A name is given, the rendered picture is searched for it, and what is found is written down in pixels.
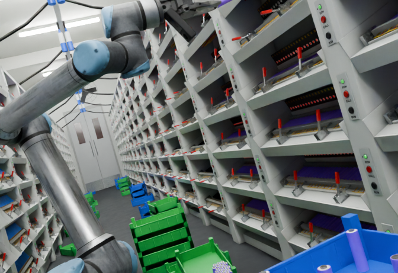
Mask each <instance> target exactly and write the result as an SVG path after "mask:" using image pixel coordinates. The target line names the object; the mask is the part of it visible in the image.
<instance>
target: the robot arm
mask: <svg viewBox="0 0 398 273"><path fill-rule="evenodd" d="M221 2H222V1H219V0H194V3H193V2H192V0H138V1H132V2H126V3H123V4H117V5H111V6H108V7H104V8H103V9H102V10H101V19H102V26H103V30H104V34H105V37H106V38H111V41H99V40H87V41H83V42H81V43H79V44H78V45H77V47H76V48H75V50H74V53H73V57H72V58H71V59H69V60H68V61H67V62H65V63H64V64H63V65H61V66H60V67H58V68H57V69H56V70H54V71H53V72H52V73H50V74H49V75H47V76H46V77H45V78H43V79H42V80H41V81H39V82H38V83H36V84H35V85H34V86H32V87H31V88H30V89H28V90H27V91H25V92H24V93H23V94H21V95H20V96H19V97H17V98H16V99H15V100H13V101H12V102H10V103H9V104H8V105H6V106H5V107H0V145H3V146H6V145H11V144H18V145H19V146H20V148H21V150H22V151H23V152H24V154H25V156H26V158H27V159H28V161H29V163H30V165H31V167H32V169H33V171H34V172H35V174H36V176H37V178H38V180H39V181H40V183H41V185H42V187H43V189H44V191H45V192H46V194H47V196H48V198H49V200H50V202H51V204H52V205H53V207H54V209H55V211H56V212H57V215H58V216H59V218H60V220H61V222H62V224H63V225H64V227H65V229H66V231H67V233H68V235H69V237H70V238H71V240H72V242H73V244H74V245H75V248H76V250H77V252H76V256H75V259H72V260H70V261H68V262H66V263H63V264H61V265H59V266H57V267H55V268H53V269H52V270H50V271H49V272H48V273H136V272H137V266H138V264H137V256H136V255H135V254H134V250H133V248H132V247H131V246H130V245H129V244H128V243H126V242H124V241H116V239H115V237H114V235H111V234H108V233H106V232H105V231H104V229H103V228H102V226H101V224H100V222H99V220H98V219H97V217H96V215H95V213H94V212H93V210H92V208H91V206H90V205H89V202H88V201H87V199H86V198H85V196H84V194H83V192H82V190H81V189H80V187H79V185H78V183H77V181H76V179H75V178H74V176H73V175H72V173H71V171H70V169H69V167H68V166H67V164H66V162H65V160H64V158H63V156H62V155H61V153H60V152H59V150H58V148H57V146H56V144H55V142H54V141H53V139H52V135H51V132H52V127H51V125H52V122H51V121H50V119H49V117H48V115H47V114H46V113H45V112H46V111H48V110H49V109H51V108H53V107H54V106H56V105H57V104H59V103H60V102H62V101H63V100H65V99H66V98H68V97H70V96H71V95H73V94H74V93H76V92H77V91H79V90H80V89H82V88H83V87H85V86H87V85H88V84H89V83H91V82H94V81H96V80H97V79H99V78H100V77H102V76H103V75H105V74H110V73H120V74H121V76H122V78H123V79H128V78H132V77H135V76H138V75H141V74H143V73H145V72H147V71H148V70H149V69H150V64H149V59H148V58H147V54H146V51H145V47H144V44H143V40H142V37H141V34H140V31H143V30H148V29H151V28H156V27H159V24H160V23H163V22H164V19H166V20H167V22H168V23H170V25H171V26H173V28H174V29H176V31H177V32H179V33H180V35H182V37H183V38H184V39H185V40H186V41H187V42H190V41H191V40H192V39H193V38H194V37H195V35H196V32H195V31H194V30H193V29H192V28H191V27H190V26H189V25H188V24H187V23H186V22H185V21H184V20H185V19H187V18H193V17H197V16H199V15H203V14H205V13H208V12H210V11H213V10H215V9H216V8H217V6H219V5H220V4H221Z"/></svg>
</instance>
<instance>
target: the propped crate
mask: <svg viewBox="0 0 398 273"><path fill-rule="evenodd" d="M208 240H209V242H208V243H206V244H203V245H201V246H198V247H196V248H193V249H190V250H187V251H185V252H182V253H179V250H178V249H177V250H175V256H176V260H177V263H178V266H179V268H180V270H181V272H182V273H213V269H212V267H213V264H217V263H218V262H221V261H224V262H227V263H228V266H230V269H231V270H232V273H237V270H236V267H235V266H232V265H231V264H230V262H229V261H228V260H227V259H226V257H225V256H224V255H223V254H222V252H221V251H220V249H219V248H218V247H217V246H216V244H215V243H214V240H213V238H212V237H210V238H209V239H208Z"/></svg>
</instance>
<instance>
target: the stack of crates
mask: <svg viewBox="0 0 398 273"><path fill-rule="evenodd" d="M177 206H178V208H175V209H171V210H168V211H165V212H163V213H159V214H155V215H153V216H150V217H147V218H143V219H140V220H137V221H135V219H134V217H132V218H131V222H132V223H130V224H129V226H130V230H131V233H132V237H133V240H134V244H135V247H136V250H137V254H138V257H139V261H140V264H141V267H142V271H143V273H167V271H166V268H165V263H167V262H168V263H169V266H172V265H175V264H177V260H176V256H175V250H177V249H178V250H179V253H182V252H185V251H187V250H190V249H193V248H195V247H194V244H193V241H192V237H191V233H190V230H189V227H188V223H187V219H186V217H185V213H184V209H183V207H181V203H177Z"/></svg>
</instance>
